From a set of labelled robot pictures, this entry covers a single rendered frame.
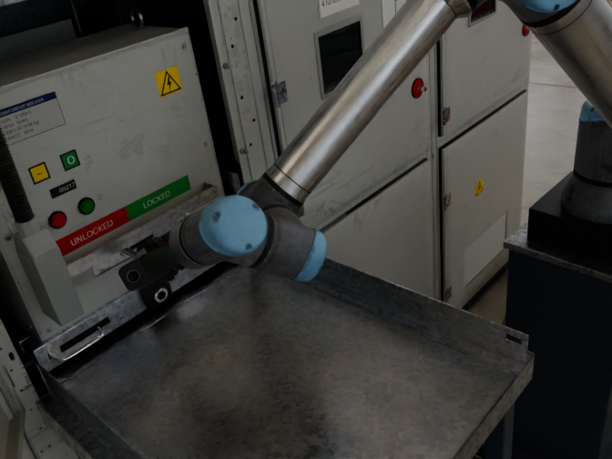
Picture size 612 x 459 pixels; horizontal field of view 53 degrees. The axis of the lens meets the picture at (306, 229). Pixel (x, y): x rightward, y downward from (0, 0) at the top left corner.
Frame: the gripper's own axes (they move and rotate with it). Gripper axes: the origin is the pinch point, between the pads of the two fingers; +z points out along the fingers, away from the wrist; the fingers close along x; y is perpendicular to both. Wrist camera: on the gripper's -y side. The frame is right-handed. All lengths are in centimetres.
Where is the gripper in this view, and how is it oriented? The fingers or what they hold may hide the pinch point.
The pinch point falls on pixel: (139, 267)
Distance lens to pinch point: 121.6
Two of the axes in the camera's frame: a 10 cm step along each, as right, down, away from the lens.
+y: 6.7, -4.5, 5.9
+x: -4.8, -8.7, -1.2
